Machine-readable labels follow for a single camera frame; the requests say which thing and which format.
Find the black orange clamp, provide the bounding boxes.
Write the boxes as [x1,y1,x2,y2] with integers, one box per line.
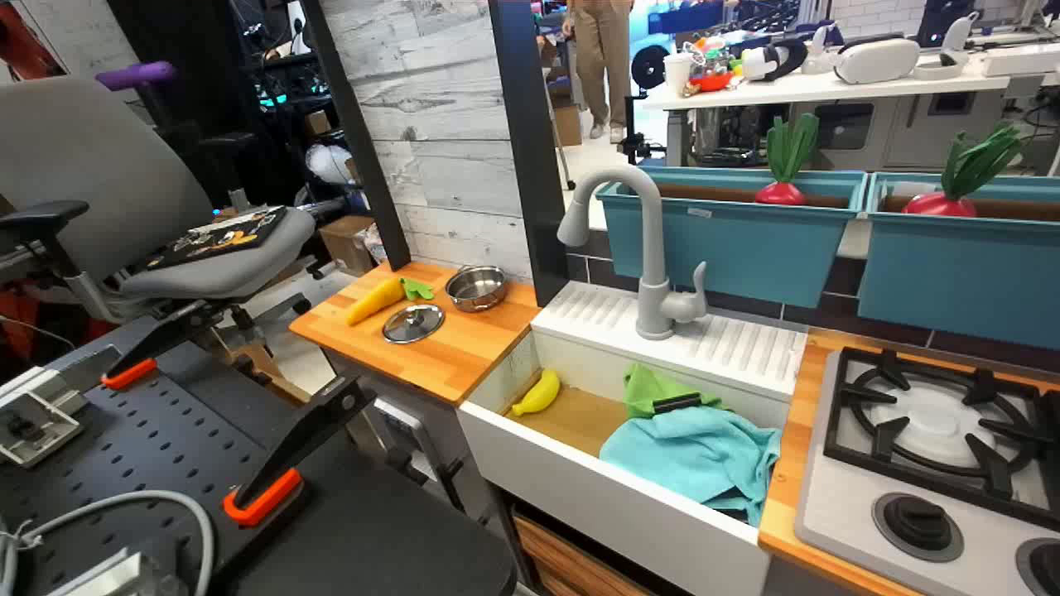
[223,374,374,530]
[100,301,215,390]

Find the grey office chair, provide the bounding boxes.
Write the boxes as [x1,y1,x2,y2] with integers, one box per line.
[0,76,316,325]

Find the standing person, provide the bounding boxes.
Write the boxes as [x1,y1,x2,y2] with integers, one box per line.
[563,0,637,143]

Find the wooden counter board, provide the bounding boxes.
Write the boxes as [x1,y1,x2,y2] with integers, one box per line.
[287,267,535,405]

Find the near black orange clamp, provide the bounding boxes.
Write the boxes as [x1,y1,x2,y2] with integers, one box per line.
[223,374,374,530]

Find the right teal planter box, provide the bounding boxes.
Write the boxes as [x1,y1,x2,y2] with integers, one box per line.
[859,172,1060,353]

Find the silver pot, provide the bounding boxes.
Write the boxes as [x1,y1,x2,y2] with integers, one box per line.
[445,267,510,312]

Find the left toy radish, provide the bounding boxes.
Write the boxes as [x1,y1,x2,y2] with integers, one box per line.
[755,113,817,206]

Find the teal planter box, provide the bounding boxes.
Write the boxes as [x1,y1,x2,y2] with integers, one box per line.
[647,165,869,308]
[859,172,1060,353]

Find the teal cloth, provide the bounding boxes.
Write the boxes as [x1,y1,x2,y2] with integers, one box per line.
[598,409,778,528]

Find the white cable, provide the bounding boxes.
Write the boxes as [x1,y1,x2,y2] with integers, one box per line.
[0,488,217,596]

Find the yellow toy banana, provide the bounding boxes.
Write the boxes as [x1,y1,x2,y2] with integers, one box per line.
[510,370,563,418]

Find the far black orange clamp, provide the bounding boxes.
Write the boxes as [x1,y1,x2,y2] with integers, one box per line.
[100,301,215,390]

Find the grey toy faucet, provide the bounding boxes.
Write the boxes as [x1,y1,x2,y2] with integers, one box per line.
[555,165,707,342]

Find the white toy sink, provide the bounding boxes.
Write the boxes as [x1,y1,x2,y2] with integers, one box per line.
[456,283,808,596]

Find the left teal planter box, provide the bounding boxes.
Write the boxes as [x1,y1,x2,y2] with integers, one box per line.
[647,165,869,308]

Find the green cloth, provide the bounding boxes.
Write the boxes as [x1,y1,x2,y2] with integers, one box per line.
[623,366,715,418]

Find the toy gas stove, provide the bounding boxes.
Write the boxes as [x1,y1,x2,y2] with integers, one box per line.
[794,348,1060,596]

